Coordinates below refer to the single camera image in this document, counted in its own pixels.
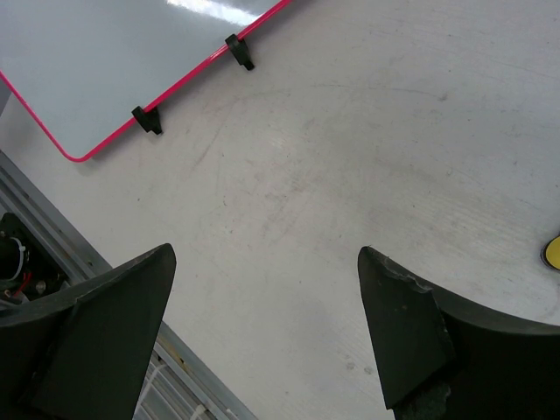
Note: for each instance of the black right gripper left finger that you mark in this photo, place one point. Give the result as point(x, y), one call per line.
point(82, 352)

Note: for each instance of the yellow bone-shaped eraser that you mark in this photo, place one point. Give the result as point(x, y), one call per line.
point(550, 254)

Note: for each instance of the pink framed whiteboard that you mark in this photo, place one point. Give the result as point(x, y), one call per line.
point(80, 67)

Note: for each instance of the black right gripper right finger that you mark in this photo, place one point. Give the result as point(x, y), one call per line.
point(443, 356)

